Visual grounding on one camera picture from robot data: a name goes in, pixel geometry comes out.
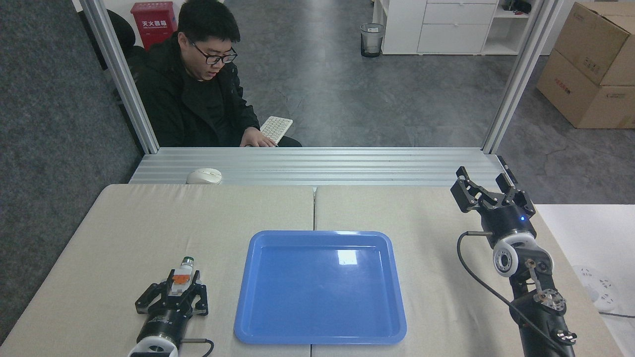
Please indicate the red fire extinguisher box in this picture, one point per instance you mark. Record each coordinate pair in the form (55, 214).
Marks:
(151, 20)

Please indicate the black rail end bracket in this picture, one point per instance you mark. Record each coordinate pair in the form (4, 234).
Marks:
(507, 167)

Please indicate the silver aluminium post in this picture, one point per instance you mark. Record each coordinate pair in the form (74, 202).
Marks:
(119, 74)
(521, 74)

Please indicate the large cardboard box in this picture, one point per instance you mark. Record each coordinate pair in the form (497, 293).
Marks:
(575, 96)

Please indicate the white drawer cabinet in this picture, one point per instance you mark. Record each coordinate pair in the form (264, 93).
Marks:
(446, 27)

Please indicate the blue plastic tray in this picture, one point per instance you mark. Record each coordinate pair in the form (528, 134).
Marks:
(320, 290)

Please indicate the grey mesh trash bin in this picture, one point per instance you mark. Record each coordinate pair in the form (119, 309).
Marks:
(372, 39)

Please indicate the black office chair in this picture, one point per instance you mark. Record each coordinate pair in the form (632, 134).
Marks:
(126, 37)

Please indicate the person's left hand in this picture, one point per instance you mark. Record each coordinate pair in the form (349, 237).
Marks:
(258, 138)

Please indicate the white side table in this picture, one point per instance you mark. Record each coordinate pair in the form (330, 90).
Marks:
(595, 238)

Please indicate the white power strip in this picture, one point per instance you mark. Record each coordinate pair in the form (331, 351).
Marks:
(598, 287)

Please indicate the white keyboard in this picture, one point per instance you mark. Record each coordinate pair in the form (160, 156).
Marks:
(277, 129)

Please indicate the white orange switch part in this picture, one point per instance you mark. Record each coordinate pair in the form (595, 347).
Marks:
(182, 273)

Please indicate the small cardboard box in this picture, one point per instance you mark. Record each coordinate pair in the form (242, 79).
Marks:
(598, 42)

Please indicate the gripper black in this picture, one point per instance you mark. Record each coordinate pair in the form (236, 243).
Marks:
(508, 218)
(166, 322)

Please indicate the white computer mouse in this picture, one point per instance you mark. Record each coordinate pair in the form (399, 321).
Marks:
(204, 176)

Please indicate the ribbed aluminium table rail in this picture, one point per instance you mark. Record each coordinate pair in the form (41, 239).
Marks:
(347, 166)

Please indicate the person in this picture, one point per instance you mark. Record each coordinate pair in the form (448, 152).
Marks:
(183, 104)

